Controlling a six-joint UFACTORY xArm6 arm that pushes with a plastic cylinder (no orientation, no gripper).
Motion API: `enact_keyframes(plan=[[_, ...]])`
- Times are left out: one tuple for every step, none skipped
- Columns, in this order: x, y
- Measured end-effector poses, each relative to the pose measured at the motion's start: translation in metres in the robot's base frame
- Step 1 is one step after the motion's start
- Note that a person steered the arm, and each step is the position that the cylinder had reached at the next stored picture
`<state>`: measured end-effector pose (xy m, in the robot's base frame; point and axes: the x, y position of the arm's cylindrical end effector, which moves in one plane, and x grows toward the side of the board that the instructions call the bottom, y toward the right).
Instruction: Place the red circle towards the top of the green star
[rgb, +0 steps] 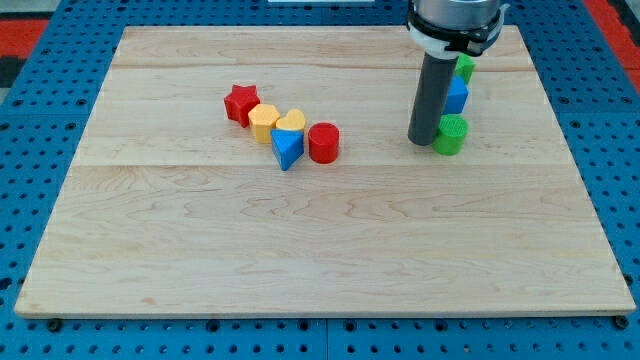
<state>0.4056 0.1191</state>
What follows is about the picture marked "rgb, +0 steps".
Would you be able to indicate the yellow heart block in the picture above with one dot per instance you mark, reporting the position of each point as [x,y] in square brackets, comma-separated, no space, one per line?
[294,120]

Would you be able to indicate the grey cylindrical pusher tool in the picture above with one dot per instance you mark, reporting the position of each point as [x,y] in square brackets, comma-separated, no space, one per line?
[431,94]

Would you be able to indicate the red cylinder block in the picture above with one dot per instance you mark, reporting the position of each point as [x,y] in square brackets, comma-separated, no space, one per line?
[323,141]

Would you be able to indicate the red star block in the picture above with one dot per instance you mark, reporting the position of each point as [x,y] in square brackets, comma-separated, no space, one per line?
[239,102]

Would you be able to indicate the blue cube block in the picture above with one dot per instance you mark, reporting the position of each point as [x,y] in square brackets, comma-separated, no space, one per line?
[456,97]

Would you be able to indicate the light wooden board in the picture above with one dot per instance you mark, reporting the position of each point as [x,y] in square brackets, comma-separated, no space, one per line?
[170,210]

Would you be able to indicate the blue triangle block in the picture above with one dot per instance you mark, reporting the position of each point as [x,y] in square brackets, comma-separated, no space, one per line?
[287,147]

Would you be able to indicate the green cylinder block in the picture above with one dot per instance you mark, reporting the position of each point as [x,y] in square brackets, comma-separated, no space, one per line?
[451,135]

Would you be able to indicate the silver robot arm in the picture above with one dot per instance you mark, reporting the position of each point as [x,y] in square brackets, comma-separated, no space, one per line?
[444,29]

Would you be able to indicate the yellow hexagon block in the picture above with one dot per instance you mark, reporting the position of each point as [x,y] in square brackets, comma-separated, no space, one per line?
[263,118]

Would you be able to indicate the green star block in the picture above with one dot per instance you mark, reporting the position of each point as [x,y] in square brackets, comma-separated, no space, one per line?
[464,68]

